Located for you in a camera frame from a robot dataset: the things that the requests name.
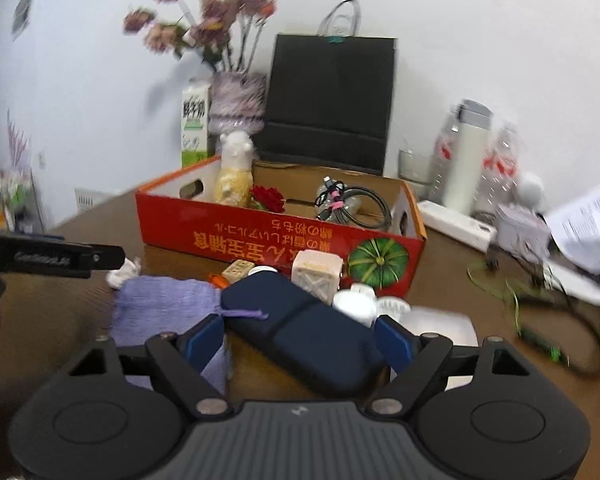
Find black charging cable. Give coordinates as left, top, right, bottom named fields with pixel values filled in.
left=485, top=249, right=600, bottom=379

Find black paper bag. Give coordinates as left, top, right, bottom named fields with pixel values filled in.
left=256, top=0, right=399, bottom=177

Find dried pink flowers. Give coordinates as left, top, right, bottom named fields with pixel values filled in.
left=122, top=0, right=279, bottom=74

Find red fabric rose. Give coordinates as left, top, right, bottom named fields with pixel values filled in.
left=249, top=186, right=287, bottom=214

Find purple glass vase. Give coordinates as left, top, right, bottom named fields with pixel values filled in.
left=207, top=71, right=269, bottom=136

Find white astronaut figurine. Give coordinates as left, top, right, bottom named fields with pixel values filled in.
left=514, top=171, right=546, bottom=211

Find navy zip case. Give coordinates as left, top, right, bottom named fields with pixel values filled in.
left=220, top=272, right=389, bottom=399

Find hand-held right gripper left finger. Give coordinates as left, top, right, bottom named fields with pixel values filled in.
left=68, top=313, right=232, bottom=422

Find rack of colourful items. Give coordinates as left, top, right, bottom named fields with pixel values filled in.
left=0, top=169, right=37, bottom=232

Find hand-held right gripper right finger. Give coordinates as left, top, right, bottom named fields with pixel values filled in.
left=364, top=315, right=532, bottom=419

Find white power bank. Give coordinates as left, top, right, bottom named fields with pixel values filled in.
left=417, top=200, right=499, bottom=254

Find white thermos flask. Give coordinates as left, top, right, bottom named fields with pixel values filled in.
left=442, top=100, right=494, bottom=216

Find cream cube box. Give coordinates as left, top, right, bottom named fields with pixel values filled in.
left=290, top=250, right=344, bottom=307

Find white green milk carton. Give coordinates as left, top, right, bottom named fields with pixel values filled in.
left=181, top=79, right=212, bottom=170

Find red cardboard box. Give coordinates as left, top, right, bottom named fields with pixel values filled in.
left=135, top=154, right=427, bottom=297

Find clear drinking glass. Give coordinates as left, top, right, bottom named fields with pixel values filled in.
left=397, top=149, right=434, bottom=187

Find wall poster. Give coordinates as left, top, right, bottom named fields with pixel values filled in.
left=12, top=0, right=39, bottom=39

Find coiled black cable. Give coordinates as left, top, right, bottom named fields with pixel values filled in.
left=330, top=186, right=394, bottom=231

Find white vented box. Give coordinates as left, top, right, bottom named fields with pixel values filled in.
left=73, top=187, right=124, bottom=211

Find green cord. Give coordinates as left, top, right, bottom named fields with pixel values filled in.
left=467, top=259, right=568, bottom=364

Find white face mask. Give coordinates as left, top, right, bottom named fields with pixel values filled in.
left=542, top=260, right=600, bottom=307

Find purple knit pouch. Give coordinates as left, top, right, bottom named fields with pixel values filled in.
left=111, top=276, right=269, bottom=397

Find wooden desktop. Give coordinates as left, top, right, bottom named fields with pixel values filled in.
left=0, top=186, right=600, bottom=441

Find printed paper sheets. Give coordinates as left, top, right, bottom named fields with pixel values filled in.
left=545, top=176, right=600, bottom=276

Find white alpaca plush toy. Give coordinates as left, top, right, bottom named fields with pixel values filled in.
left=214, top=130, right=255, bottom=207

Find floral tin box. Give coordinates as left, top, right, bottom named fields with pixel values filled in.
left=495, top=203, right=554, bottom=264

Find crumpled white tissue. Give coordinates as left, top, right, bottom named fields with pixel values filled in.
left=105, top=256, right=142, bottom=290

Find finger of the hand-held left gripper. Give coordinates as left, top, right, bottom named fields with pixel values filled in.
left=91, top=244, right=126, bottom=271

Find bagged cable with pink ties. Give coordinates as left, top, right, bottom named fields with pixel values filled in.
left=313, top=176, right=364, bottom=222

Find white plastic container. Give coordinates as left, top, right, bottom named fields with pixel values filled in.
left=391, top=307, right=481, bottom=382

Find clear water bottle red label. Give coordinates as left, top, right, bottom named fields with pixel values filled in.
left=480, top=122, right=524, bottom=212
left=429, top=105, right=463, bottom=202

